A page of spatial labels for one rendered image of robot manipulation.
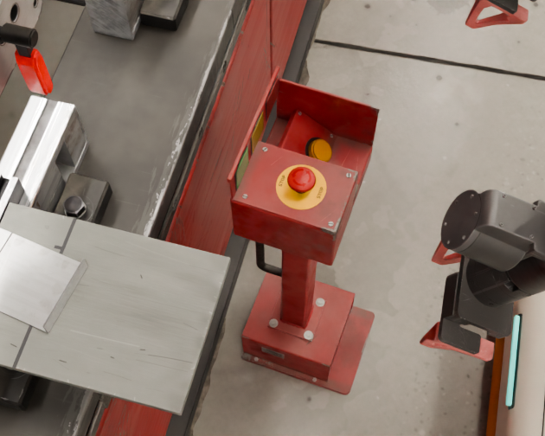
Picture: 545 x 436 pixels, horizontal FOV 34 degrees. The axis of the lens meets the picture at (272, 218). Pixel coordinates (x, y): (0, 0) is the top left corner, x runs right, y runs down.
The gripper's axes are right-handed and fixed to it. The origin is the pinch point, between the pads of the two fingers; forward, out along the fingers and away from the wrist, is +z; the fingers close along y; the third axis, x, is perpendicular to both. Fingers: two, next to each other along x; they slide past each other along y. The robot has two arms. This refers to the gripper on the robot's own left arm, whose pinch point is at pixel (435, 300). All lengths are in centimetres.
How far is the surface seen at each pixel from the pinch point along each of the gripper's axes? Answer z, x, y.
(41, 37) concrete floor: 134, -44, -93
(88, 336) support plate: 15.7, -31.8, 11.6
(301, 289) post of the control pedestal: 67, 14, -24
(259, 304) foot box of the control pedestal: 90, 16, -27
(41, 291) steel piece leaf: 18.5, -37.7, 7.8
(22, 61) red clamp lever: 0.8, -48.6, -7.4
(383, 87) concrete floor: 93, 37, -95
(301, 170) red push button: 25.2, -8.3, -23.1
